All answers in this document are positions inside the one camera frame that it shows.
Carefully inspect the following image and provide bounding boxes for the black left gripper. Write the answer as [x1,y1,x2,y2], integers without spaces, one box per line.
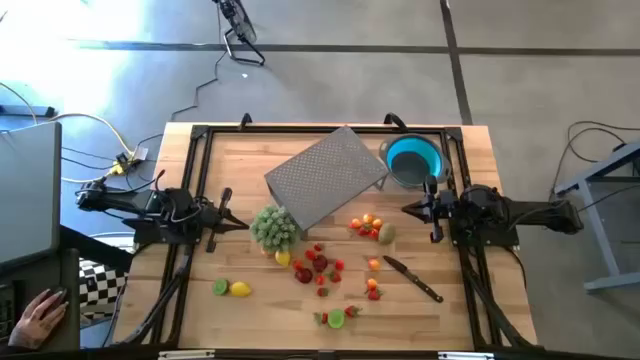
[197,187,250,254]

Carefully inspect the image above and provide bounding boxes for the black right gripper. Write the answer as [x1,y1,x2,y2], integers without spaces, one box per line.
[401,174,459,245]

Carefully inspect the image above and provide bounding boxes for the whole brown kiwi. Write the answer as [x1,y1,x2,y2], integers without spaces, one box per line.
[377,222,397,246]

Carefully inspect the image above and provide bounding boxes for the blue collapsible colander bowl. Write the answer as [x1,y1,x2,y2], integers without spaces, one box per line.
[378,133,453,190]

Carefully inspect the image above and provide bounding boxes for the black kitchen knife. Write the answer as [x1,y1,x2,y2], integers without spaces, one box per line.
[382,254,445,304]

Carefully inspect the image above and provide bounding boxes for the green artificial succulent plant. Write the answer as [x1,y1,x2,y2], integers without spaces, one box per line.
[248,203,301,255]

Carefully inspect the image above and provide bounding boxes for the grey perforated metal shelf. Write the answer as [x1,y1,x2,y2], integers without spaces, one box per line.
[263,125,390,237]

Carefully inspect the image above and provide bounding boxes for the white and yellow power adapter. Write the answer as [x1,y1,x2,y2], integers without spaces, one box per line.
[104,146,150,177]

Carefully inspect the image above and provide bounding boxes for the black-white checkered cloth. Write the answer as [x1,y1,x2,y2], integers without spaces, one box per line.
[78,258,129,317]

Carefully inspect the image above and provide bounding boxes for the black desk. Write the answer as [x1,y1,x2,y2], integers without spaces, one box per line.
[0,248,81,351]

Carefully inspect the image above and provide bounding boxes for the grey metal table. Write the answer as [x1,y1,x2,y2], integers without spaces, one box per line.
[553,141,640,294]

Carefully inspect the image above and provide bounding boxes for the black floor fan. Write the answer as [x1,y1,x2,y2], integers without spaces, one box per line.
[212,0,267,68]

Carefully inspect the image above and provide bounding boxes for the person's hand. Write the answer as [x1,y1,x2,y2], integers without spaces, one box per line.
[7,288,70,350]

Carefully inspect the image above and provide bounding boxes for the black keyboard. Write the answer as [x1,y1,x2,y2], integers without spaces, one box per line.
[0,282,16,344]

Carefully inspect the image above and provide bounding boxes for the black aluminium table frame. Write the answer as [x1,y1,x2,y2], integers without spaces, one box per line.
[117,122,539,351]

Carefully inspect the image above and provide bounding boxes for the silver aluminium bracket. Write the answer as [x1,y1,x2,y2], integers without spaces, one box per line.
[158,349,216,360]
[438,351,496,360]

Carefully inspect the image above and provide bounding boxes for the black fan power cable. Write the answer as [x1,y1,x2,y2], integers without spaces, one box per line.
[169,4,224,122]

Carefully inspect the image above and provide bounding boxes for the black floor cable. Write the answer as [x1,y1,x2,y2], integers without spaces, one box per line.
[547,119,640,201]

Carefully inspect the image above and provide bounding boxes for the pale yellow floor cable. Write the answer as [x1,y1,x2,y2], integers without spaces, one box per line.
[0,81,136,185]

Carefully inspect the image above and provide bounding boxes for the grey metal floor rail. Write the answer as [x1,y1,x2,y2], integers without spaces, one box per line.
[0,104,56,119]

